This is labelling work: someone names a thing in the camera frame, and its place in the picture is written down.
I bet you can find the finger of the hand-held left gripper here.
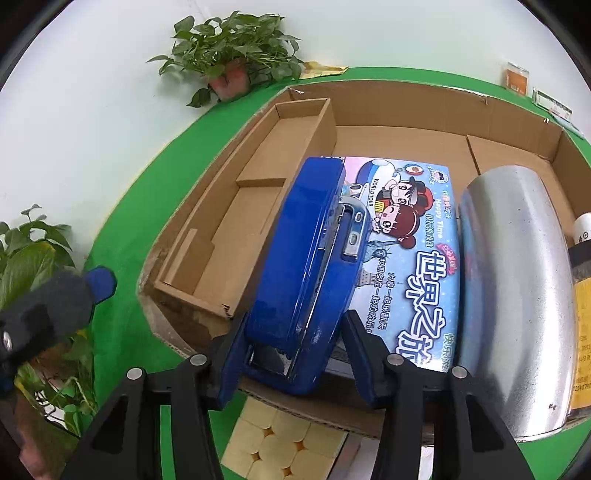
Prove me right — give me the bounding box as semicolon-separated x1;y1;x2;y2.
85;266;117;305

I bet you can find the cardboard box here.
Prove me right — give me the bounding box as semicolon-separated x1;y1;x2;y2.
137;83;591;439

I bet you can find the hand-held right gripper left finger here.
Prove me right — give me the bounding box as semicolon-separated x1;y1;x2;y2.
60;318;252;480

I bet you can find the yellow cloth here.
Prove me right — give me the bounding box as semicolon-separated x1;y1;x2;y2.
300;61;349;81

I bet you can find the large leafy green plant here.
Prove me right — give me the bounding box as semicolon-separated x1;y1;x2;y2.
0;205;100;439

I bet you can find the small white box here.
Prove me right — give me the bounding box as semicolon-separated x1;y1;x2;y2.
531;88;573;120

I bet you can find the silver metal can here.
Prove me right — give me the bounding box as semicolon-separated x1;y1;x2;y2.
457;165;575;441

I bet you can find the white flat box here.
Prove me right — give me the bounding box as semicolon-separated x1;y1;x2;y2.
339;431;386;480

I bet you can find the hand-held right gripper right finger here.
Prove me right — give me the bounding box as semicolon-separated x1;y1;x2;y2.
342;310;536;480

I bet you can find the yellow label bottle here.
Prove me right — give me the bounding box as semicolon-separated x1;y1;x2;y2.
567;215;591;418

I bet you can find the colourful cartoon game box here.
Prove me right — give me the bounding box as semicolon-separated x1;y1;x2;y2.
323;156;465;370

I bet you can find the yellow puzzle cube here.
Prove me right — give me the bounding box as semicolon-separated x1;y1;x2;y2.
221;397;349;480

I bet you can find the orange label jar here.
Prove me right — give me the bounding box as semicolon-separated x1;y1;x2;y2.
503;62;530;97

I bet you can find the potted green plant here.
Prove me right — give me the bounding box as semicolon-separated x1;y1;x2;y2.
147;11;305;108

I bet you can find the blue stapler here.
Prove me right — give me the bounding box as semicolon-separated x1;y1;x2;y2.
222;156;372;397

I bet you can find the person's left forearm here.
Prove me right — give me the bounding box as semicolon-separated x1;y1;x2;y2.
14;397;63;480

